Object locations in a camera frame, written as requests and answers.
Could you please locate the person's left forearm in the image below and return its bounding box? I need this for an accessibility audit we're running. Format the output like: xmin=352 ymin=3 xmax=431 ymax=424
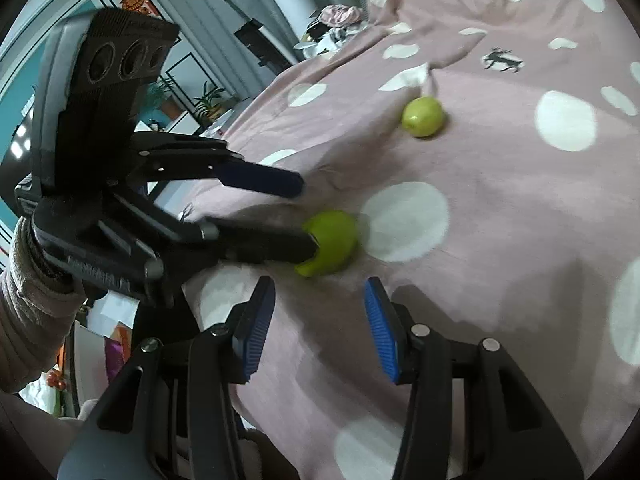
xmin=0 ymin=219 xmax=90 ymax=397

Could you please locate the black upright vacuum cleaner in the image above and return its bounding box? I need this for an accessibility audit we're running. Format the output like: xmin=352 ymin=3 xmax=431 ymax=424
xmin=184 ymin=0 xmax=297 ymax=69

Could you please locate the pile of clothes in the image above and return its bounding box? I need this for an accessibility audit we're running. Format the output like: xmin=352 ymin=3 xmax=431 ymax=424
xmin=304 ymin=4 xmax=370 ymax=52

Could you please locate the potted green plant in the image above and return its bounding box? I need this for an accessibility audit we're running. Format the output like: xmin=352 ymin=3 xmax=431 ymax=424
xmin=192 ymin=81 xmax=229 ymax=122
xmin=146 ymin=79 xmax=179 ymax=115

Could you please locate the white cylinder appliance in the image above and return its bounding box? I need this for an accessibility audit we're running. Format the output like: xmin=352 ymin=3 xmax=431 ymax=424
xmin=273 ymin=0 xmax=314 ymax=42

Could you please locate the pink dotted deer-print blanket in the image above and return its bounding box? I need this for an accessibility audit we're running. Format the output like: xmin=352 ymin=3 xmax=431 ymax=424
xmin=180 ymin=0 xmax=640 ymax=480

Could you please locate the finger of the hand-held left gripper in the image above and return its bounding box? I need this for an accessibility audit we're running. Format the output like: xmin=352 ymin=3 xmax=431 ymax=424
xmin=132 ymin=131 xmax=306 ymax=199
xmin=106 ymin=194 xmax=321 ymax=267

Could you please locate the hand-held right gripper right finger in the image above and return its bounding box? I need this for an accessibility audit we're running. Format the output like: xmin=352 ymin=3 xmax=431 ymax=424
xmin=364 ymin=276 xmax=586 ymax=480

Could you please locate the red wall ornament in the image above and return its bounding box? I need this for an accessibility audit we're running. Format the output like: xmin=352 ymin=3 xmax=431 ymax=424
xmin=117 ymin=0 xmax=162 ymax=19

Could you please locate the green apple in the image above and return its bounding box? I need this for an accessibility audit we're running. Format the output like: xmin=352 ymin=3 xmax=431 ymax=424
xmin=294 ymin=210 xmax=360 ymax=279
xmin=401 ymin=96 xmax=446 ymax=138

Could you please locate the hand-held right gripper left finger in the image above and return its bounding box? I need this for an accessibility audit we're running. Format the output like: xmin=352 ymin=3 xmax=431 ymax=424
xmin=57 ymin=276 xmax=277 ymax=480

